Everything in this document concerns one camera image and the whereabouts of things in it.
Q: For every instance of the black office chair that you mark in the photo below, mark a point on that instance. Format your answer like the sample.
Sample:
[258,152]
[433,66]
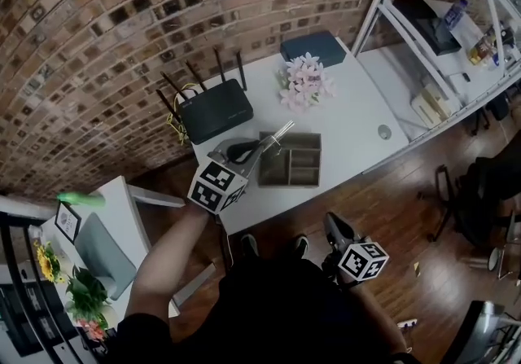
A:
[488,191]

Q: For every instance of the small black device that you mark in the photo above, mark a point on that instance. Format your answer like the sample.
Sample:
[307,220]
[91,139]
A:
[466,77]

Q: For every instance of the dark green box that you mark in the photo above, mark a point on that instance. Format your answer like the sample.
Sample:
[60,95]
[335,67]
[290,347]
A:
[317,46]

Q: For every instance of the black metal rack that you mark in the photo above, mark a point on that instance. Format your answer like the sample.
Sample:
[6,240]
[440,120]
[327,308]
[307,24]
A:
[24,293]

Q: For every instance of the blue label bottle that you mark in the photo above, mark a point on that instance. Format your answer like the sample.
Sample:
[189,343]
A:
[456,14]

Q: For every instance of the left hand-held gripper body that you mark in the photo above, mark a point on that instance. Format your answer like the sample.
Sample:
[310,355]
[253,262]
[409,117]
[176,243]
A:
[217,187]

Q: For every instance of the yellow tag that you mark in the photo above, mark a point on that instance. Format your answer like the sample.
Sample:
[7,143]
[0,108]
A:
[417,268]

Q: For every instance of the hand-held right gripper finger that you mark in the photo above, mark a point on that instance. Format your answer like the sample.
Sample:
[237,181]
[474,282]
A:
[331,230]
[343,230]

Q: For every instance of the green bottle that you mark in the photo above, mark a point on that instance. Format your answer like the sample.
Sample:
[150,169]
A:
[81,199]

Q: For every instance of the person's left forearm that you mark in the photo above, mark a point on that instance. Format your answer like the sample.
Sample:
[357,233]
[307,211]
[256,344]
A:
[171,264]

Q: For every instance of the pink flower bouquet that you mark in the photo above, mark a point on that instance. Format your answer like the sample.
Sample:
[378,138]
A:
[307,83]

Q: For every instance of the black picture frame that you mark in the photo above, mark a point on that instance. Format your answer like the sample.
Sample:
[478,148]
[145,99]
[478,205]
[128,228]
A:
[67,222]

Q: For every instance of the flat black box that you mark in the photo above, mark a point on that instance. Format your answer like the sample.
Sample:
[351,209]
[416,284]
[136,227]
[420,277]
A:
[427,26]

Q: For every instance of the black monitor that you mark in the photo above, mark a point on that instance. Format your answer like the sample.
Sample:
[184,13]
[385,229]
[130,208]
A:
[476,334]

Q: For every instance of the wooden organizer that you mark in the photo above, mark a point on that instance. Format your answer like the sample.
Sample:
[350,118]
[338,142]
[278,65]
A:
[303,165]

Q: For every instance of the person's left black shoe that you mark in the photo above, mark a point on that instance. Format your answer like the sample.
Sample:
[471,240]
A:
[249,246]

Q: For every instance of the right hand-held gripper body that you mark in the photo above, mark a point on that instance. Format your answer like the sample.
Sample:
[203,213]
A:
[362,262]

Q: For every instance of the white power strip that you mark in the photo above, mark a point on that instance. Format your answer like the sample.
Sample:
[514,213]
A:
[407,323]

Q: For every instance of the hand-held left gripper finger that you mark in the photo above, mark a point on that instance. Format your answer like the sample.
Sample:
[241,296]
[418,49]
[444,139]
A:
[252,140]
[255,163]

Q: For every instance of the large white desk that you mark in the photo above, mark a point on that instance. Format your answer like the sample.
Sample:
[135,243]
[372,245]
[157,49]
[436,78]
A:
[350,138]

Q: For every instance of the pink flowering plant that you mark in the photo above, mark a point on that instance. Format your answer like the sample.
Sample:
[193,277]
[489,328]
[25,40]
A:
[93,329]

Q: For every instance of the silver metal stand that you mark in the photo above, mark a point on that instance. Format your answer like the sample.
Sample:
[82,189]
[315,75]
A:
[494,258]

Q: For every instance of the white metal shelf rack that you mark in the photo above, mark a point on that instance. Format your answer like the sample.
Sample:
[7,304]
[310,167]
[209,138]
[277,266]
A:
[460,81]

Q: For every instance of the sunflower bunch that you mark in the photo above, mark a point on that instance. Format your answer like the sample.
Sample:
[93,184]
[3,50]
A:
[49,262]

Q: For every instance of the small white desk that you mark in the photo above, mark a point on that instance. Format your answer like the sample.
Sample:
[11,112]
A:
[122,211]

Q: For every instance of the person's black clothed torso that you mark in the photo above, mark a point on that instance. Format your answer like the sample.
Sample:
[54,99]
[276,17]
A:
[277,313]

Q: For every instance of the yellow snack packets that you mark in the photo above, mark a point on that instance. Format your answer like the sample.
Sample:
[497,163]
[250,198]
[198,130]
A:
[482,49]

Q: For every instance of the grey desk grommet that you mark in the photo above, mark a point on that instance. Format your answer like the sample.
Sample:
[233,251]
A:
[384,131]

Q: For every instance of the black router with antennas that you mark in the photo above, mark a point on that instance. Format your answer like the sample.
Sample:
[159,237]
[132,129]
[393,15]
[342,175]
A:
[215,112]

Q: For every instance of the beige box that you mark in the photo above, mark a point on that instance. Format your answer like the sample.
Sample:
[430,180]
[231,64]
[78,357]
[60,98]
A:
[429,106]

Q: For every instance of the person's right forearm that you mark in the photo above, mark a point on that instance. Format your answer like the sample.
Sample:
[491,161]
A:
[378,313]

